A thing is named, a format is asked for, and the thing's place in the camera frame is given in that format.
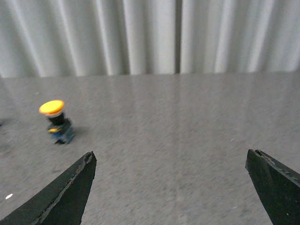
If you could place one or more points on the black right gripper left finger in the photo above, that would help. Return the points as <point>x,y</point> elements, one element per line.
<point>63,201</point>

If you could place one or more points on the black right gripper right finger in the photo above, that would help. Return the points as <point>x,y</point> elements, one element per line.
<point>277,186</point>

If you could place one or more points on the yellow mushroom push button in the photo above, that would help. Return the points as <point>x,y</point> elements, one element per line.
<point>60,127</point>

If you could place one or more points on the white pleated curtain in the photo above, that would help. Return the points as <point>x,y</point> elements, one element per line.
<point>44,38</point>

